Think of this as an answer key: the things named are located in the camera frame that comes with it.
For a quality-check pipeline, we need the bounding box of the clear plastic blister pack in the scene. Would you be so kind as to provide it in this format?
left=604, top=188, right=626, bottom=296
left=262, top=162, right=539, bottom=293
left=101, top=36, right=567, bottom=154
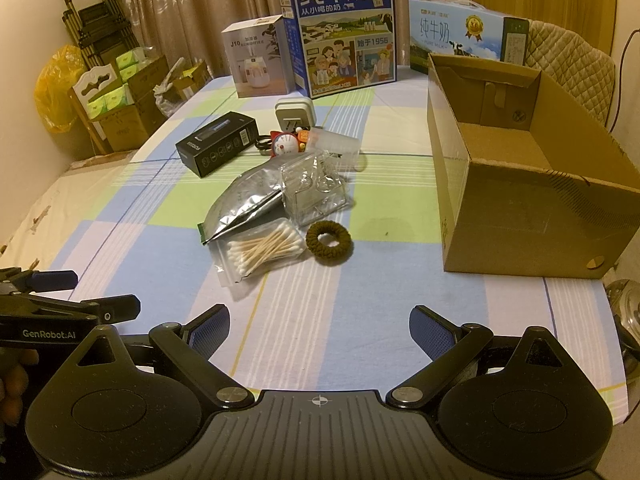
left=281, top=152, right=352, bottom=228

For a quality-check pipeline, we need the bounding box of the clear plastic cup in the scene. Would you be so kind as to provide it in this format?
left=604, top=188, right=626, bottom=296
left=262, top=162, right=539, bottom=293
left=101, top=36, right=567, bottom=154
left=306, top=127, right=368, bottom=172

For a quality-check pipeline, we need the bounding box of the bag of cotton swabs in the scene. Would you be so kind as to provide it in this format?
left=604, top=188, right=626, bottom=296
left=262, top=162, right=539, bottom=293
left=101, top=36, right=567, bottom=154
left=209, top=218, right=306, bottom=287

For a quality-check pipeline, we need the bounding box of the light blue milk gift box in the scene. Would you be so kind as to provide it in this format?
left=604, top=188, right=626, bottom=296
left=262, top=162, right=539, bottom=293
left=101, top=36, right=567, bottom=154
left=409, top=0, right=529, bottom=73

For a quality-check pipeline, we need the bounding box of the white power adapter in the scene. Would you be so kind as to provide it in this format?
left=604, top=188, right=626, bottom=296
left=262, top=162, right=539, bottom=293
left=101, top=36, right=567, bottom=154
left=274, top=96, right=317, bottom=132

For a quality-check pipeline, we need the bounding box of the cardboard box with tissue packs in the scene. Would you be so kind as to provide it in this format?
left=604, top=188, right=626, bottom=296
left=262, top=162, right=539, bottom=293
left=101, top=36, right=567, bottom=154
left=70, top=47, right=169, bottom=153

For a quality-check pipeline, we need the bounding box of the person's left hand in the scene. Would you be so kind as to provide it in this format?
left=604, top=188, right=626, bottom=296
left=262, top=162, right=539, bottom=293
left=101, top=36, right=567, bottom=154
left=0, top=348, right=39, bottom=426

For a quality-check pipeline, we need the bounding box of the black wall cable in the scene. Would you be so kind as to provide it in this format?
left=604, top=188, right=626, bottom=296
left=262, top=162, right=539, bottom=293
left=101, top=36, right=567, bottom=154
left=605, top=27, right=640, bottom=134

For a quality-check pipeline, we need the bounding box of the quilted beige chair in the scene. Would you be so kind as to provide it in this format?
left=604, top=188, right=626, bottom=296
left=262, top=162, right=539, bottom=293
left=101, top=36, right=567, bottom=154
left=524, top=20, right=616, bottom=126

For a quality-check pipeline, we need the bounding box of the open brown cardboard box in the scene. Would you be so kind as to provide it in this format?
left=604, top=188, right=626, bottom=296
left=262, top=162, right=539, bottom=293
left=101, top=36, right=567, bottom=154
left=427, top=54, right=639, bottom=278

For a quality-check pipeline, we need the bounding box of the silver foil pouch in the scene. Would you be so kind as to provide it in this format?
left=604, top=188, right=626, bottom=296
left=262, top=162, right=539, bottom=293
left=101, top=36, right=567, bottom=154
left=198, top=156, right=290, bottom=245

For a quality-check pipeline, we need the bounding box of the black shaver box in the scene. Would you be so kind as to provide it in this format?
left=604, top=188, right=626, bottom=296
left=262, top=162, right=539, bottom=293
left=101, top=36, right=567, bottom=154
left=176, top=112, right=258, bottom=178

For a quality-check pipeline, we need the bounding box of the black folding cart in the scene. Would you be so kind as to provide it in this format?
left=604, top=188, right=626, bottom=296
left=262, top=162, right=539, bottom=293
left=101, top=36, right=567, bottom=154
left=62, top=0, right=139, bottom=70

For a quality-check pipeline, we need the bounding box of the cardboard box with clutter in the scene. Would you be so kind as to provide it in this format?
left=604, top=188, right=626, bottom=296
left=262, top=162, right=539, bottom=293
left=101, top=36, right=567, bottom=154
left=153, top=58, right=212, bottom=117

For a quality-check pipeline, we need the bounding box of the white humidifier box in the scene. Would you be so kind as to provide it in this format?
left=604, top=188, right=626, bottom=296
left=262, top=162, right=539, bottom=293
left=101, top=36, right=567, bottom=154
left=221, top=14, right=295, bottom=99

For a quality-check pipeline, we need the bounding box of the yellow plastic bag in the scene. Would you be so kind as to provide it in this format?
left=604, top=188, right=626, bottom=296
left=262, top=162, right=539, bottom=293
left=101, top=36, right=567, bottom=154
left=34, top=44, right=87, bottom=134

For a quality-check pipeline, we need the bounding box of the tall blue milk carton box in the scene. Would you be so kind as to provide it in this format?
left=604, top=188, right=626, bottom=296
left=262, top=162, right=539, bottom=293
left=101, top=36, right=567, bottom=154
left=279, top=0, right=397, bottom=99

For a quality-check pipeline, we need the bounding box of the brown hair scrunchie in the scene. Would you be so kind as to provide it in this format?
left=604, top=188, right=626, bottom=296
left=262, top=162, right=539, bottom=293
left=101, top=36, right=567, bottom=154
left=305, top=220, right=354, bottom=263

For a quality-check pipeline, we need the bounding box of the red Doraemon toy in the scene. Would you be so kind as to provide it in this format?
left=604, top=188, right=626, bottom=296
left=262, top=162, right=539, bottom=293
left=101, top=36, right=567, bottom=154
left=270, top=127, right=309, bottom=157

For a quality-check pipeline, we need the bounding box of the checkered tablecloth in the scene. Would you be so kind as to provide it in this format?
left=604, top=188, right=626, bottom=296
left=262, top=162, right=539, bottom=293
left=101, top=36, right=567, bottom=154
left=49, top=66, right=629, bottom=413

